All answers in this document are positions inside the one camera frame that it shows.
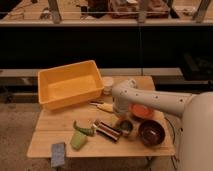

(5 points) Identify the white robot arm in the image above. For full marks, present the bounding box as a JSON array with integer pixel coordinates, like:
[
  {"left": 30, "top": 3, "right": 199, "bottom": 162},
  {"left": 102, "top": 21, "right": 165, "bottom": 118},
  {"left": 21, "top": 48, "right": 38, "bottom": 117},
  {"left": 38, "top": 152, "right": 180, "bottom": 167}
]
[{"left": 112, "top": 79, "right": 213, "bottom": 171}]

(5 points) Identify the striped brown box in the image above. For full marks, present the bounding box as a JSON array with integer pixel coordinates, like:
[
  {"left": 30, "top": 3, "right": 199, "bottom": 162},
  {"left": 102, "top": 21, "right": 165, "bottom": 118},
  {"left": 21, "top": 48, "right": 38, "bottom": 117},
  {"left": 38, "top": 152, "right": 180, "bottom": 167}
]
[{"left": 94, "top": 120, "right": 121, "bottom": 142}]

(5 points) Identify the orange bowl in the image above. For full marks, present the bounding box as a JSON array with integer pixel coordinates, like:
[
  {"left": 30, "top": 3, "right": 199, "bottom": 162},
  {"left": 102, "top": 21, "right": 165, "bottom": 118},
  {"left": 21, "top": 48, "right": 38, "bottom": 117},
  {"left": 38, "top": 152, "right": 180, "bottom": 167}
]
[{"left": 129, "top": 104, "right": 153, "bottom": 119}]

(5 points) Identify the small metal cup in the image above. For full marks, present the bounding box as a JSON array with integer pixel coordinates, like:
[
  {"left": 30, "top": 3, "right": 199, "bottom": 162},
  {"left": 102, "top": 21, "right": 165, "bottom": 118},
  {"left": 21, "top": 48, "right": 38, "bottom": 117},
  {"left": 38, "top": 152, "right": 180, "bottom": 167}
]
[{"left": 120, "top": 120, "right": 133, "bottom": 136}]

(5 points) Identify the wooden table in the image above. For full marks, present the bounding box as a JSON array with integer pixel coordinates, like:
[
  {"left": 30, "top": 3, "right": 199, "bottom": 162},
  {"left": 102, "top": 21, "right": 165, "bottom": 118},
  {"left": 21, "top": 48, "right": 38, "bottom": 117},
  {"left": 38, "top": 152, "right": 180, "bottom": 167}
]
[{"left": 26, "top": 76, "right": 176, "bottom": 159}]

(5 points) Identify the yellow plastic bin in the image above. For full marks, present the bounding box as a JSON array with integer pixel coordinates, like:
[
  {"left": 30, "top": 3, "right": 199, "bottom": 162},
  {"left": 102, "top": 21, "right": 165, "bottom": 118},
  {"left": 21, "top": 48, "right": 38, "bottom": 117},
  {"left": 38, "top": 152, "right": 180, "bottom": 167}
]
[{"left": 38, "top": 60, "right": 104, "bottom": 110}]

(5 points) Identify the green chili pepper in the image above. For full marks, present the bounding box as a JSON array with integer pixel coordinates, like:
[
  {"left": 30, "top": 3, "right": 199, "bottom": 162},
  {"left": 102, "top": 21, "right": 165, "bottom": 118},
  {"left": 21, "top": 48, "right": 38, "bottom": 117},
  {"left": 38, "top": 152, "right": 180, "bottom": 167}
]
[{"left": 73, "top": 121, "right": 95, "bottom": 136}]

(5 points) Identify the light green cup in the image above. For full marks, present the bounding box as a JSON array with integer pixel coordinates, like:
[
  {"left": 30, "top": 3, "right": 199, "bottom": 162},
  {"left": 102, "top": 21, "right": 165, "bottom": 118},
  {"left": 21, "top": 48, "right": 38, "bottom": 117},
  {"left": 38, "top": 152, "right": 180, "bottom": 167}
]
[{"left": 70, "top": 131, "right": 87, "bottom": 150}]

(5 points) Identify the dark brown bowl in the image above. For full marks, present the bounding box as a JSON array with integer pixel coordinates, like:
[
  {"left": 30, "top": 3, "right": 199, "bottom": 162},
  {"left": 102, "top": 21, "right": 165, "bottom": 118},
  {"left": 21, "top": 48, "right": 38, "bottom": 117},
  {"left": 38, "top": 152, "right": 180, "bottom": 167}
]
[{"left": 138, "top": 120, "right": 165, "bottom": 147}]

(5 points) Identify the blue sponge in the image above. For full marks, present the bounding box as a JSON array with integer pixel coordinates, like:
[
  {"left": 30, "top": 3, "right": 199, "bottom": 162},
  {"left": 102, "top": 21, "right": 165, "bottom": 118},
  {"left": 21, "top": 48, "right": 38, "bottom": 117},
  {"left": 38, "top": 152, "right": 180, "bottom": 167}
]
[{"left": 51, "top": 142, "right": 65, "bottom": 168}]

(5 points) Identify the black cable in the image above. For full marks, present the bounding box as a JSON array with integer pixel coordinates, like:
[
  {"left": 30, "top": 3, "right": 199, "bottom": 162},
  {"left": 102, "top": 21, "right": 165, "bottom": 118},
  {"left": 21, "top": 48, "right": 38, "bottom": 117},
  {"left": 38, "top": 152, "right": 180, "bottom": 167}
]
[{"left": 164, "top": 116, "right": 179, "bottom": 171}]

